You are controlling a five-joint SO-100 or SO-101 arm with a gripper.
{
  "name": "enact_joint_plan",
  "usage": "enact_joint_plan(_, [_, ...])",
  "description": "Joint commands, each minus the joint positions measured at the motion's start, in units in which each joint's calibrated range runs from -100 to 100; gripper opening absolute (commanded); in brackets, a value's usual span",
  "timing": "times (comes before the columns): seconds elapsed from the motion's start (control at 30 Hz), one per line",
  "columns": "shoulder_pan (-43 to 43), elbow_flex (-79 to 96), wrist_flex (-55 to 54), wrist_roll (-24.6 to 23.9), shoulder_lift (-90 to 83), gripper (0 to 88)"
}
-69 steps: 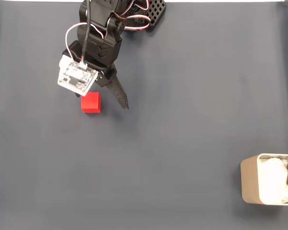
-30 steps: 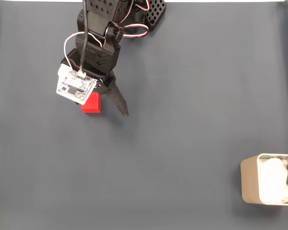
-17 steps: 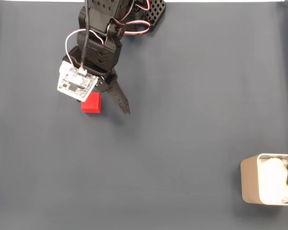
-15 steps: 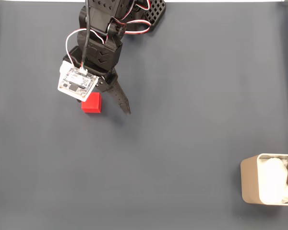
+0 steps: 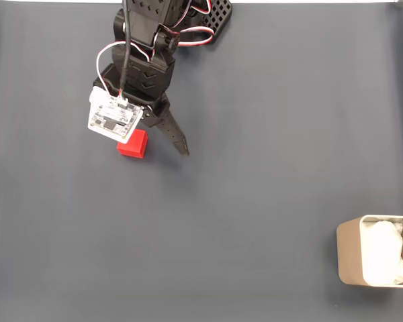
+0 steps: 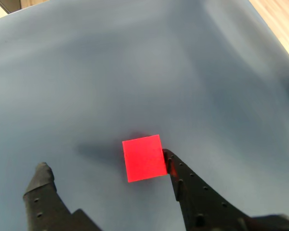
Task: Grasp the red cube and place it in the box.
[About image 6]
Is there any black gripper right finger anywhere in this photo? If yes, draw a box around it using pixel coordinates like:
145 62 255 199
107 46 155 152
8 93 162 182
161 148 256 231

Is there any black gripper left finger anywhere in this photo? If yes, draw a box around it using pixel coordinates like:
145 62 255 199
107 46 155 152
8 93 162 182
23 162 102 231

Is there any red cube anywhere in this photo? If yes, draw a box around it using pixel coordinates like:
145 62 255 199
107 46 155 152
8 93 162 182
122 134 168 183

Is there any grey table mat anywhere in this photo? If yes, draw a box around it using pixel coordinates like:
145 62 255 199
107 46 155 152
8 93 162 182
0 0 289 231

